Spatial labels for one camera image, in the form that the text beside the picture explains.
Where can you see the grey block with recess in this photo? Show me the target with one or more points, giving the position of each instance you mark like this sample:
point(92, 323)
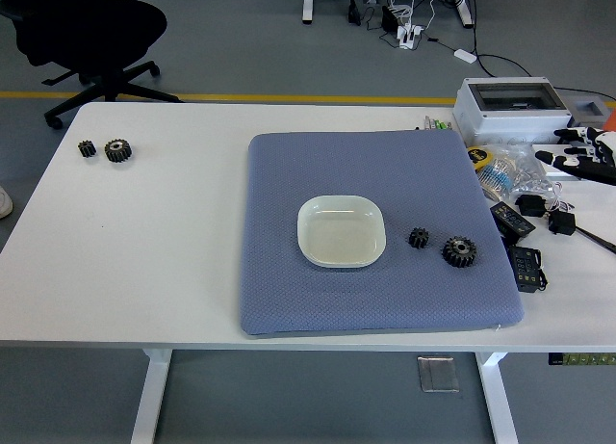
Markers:
point(589, 111)

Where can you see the black office chair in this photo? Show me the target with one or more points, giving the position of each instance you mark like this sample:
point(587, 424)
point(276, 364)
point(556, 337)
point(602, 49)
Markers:
point(96, 25)

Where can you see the grey electrical enclosure box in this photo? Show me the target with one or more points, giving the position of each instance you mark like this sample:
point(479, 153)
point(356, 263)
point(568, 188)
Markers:
point(510, 121)

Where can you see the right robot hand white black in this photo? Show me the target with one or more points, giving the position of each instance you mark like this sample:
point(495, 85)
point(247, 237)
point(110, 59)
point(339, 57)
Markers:
point(584, 167)

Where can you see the green terminal strip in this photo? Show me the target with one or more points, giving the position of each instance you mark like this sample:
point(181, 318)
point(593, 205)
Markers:
point(584, 359)

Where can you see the black probe tool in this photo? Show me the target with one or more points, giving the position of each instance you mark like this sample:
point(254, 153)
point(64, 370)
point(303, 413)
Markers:
point(597, 239)

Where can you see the white square dish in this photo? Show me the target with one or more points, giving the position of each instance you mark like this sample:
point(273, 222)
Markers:
point(341, 232)

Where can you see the small black gear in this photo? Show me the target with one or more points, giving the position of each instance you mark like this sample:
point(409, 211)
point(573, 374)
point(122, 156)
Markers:
point(418, 238)
point(87, 148)

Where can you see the white table leg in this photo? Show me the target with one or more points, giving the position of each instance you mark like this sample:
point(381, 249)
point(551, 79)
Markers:
point(151, 396)
point(498, 400)

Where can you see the clear bag of components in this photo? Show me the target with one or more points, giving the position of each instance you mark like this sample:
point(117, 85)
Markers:
point(520, 174)

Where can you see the large black gear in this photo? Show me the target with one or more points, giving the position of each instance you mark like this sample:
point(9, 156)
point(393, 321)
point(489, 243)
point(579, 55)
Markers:
point(118, 150)
point(459, 252)

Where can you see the metal floor plate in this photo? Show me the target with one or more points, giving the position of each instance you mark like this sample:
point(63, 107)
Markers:
point(438, 374)

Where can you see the orange cone-shaped piece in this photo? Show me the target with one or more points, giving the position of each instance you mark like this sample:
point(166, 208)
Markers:
point(612, 121)

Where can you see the black digital controller module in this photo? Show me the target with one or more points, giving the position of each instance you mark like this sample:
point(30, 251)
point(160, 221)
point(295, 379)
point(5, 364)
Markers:
point(527, 268)
point(512, 218)

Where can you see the blue-grey quilted mat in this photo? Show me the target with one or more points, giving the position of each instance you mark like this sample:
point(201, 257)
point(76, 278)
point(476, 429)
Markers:
point(337, 309)

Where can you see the white power adapter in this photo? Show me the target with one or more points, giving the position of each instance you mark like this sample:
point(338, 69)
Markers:
point(465, 55)

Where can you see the black box on floor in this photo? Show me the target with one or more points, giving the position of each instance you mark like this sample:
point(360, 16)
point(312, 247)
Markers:
point(390, 18)

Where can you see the person's white shoe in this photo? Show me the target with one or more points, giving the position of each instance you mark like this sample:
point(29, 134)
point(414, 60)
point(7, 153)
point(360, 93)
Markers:
point(5, 203)

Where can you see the white power strip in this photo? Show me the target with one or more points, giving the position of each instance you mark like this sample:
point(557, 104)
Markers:
point(409, 35)

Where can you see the green marker pen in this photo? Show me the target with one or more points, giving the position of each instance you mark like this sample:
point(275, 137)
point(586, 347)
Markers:
point(439, 123)

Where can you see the white marker pen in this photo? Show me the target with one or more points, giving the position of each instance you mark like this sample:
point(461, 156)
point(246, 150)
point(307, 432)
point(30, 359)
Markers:
point(427, 122)

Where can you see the white background desk leg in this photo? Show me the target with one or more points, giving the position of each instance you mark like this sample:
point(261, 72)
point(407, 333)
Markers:
point(464, 8)
point(308, 1)

